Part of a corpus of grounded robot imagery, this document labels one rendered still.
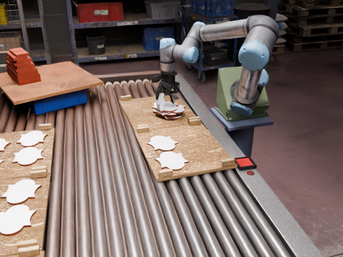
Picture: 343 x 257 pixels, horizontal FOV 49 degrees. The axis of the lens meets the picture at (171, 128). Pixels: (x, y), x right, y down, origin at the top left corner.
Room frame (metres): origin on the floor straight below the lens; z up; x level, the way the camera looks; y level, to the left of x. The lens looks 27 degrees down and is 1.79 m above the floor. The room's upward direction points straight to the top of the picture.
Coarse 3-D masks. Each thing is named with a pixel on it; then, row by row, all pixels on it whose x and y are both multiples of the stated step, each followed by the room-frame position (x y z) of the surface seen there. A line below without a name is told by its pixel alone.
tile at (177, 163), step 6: (162, 156) 1.37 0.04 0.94; (168, 156) 1.37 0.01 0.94; (174, 156) 1.37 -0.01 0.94; (180, 156) 1.37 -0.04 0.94; (162, 162) 1.32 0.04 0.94; (168, 162) 1.32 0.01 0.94; (174, 162) 1.32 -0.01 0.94; (180, 162) 1.32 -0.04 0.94; (186, 162) 1.32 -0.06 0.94; (162, 168) 1.28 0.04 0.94; (168, 168) 1.28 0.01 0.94; (174, 168) 1.27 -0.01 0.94; (180, 168) 1.27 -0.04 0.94
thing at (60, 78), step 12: (48, 72) 2.18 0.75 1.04; (60, 72) 2.18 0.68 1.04; (72, 72) 2.18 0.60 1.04; (84, 72) 2.18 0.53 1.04; (0, 84) 1.98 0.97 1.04; (12, 84) 1.98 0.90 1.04; (36, 84) 1.98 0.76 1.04; (48, 84) 1.98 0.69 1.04; (60, 84) 1.98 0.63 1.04; (72, 84) 1.98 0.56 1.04; (84, 84) 1.98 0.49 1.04; (96, 84) 2.00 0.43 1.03; (12, 96) 1.80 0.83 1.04; (24, 96) 1.80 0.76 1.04; (36, 96) 1.80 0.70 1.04; (48, 96) 1.84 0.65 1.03
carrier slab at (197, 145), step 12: (156, 132) 1.60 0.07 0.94; (168, 132) 1.60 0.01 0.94; (180, 132) 1.60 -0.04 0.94; (192, 132) 1.60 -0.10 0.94; (204, 132) 1.60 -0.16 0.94; (144, 144) 1.48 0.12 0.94; (180, 144) 1.48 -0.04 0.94; (192, 144) 1.48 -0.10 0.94; (204, 144) 1.48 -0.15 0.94; (216, 144) 1.48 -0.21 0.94; (144, 156) 1.40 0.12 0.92; (156, 156) 1.38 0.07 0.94; (192, 156) 1.38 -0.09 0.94; (204, 156) 1.38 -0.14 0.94; (216, 156) 1.38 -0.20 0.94; (228, 156) 1.38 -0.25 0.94; (156, 168) 1.28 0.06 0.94; (192, 168) 1.28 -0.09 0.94; (204, 168) 1.28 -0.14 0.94; (216, 168) 1.29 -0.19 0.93; (228, 168) 1.30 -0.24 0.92; (156, 180) 1.21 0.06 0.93
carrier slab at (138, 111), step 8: (152, 96) 2.05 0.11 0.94; (168, 96) 2.05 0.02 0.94; (120, 104) 1.94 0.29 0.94; (128, 104) 1.94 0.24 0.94; (136, 104) 1.94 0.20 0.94; (144, 104) 1.94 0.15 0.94; (152, 104) 1.94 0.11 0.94; (184, 104) 1.94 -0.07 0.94; (128, 112) 1.83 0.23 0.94; (136, 112) 1.83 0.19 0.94; (144, 112) 1.83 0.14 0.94; (152, 112) 1.83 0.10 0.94; (184, 112) 1.83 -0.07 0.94; (192, 112) 1.83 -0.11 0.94; (128, 120) 1.75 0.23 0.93; (136, 120) 1.73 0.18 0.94; (144, 120) 1.73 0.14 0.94; (152, 120) 1.73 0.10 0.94; (160, 120) 1.73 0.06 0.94; (168, 120) 1.73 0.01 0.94; (176, 120) 1.73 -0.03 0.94; (184, 120) 1.73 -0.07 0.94; (136, 128) 1.64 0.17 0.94; (152, 128) 1.64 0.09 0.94; (160, 128) 1.64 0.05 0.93
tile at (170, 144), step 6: (156, 138) 1.52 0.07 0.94; (162, 138) 1.52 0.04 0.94; (168, 138) 1.52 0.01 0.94; (150, 144) 1.47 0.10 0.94; (156, 144) 1.47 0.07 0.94; (162, 144) 1.47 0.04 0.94; (168, 144) 1.47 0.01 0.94; (174, 144) 1.47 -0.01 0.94; (156, 150) 1.42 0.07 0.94; (162, 150) 1.42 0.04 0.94; (168, 150) 1.42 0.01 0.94
